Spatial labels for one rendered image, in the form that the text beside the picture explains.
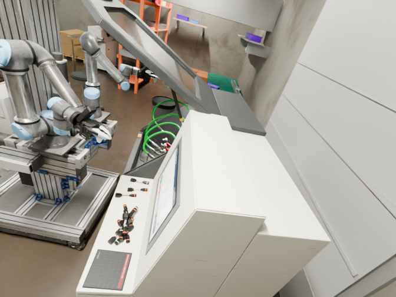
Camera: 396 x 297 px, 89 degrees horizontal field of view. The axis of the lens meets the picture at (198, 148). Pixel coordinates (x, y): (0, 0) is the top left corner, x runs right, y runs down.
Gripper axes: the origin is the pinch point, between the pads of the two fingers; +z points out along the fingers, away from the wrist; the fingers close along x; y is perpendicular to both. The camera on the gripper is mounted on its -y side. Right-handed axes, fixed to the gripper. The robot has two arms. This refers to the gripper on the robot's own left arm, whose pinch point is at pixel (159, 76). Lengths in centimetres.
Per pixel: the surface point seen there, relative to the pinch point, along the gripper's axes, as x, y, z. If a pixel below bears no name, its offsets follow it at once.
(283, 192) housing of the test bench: 149, -27, 35
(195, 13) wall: -551, -2, 159
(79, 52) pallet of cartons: -497, 202, -152
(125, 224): 134, 27, -22
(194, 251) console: 164, -12, -4
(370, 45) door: 50, -92, 142
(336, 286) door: 177, 36, 118
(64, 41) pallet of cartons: -509, 187, -193
